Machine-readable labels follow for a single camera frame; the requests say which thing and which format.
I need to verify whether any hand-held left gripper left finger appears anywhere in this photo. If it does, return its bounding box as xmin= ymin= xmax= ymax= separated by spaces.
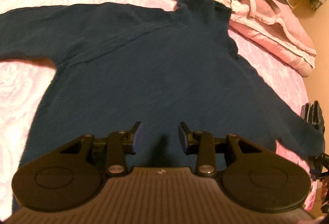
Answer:
xmin=59 ymin=122 xmax=142 ymax=177

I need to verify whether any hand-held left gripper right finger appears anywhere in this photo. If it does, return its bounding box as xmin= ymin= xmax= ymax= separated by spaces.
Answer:
xmin=178 ymin=122 xmax=261 ymax=177

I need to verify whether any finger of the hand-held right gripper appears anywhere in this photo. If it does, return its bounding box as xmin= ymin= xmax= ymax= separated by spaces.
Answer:
xmin=308 ymin=153 xmax=329 ymax=181
xmin=301 ymin=101 xmax=325 ymax=132

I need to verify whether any navy blue sweater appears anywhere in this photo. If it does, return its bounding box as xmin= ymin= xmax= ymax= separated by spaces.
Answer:
xmin=0 ymin=0 xmax=326 ymax=217

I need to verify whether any pink floral blanket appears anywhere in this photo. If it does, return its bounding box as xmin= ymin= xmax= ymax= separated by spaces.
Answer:
xmin=0 ymin=0 xmax=329 ymax=224

